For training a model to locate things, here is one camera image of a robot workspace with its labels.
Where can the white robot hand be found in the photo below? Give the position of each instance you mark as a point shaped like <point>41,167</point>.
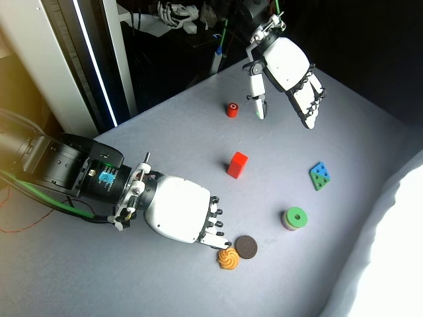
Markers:
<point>178,208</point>
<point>287,62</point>

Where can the white robot body column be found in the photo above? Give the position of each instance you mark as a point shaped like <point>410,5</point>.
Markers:
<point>49,49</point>

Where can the brown round cookie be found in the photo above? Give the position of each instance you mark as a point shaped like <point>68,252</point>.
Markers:
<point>246,247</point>

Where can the green triangle block with holes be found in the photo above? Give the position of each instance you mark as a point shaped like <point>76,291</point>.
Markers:
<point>318,183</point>

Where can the grey table cloth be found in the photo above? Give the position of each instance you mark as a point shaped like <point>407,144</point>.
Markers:
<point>132,280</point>

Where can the red rectangular block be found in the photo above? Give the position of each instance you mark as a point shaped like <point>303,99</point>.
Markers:
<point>237,165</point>

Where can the stacked coloured rings toy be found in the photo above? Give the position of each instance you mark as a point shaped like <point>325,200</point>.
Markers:
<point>291,216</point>

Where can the spare white robot hand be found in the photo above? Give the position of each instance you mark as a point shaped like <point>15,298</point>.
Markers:
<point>172,13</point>

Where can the orange swirl cookie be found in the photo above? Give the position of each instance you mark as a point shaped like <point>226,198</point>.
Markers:
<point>228,259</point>

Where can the small red cylinder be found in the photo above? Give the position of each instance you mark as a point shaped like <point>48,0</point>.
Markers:
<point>232,110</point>

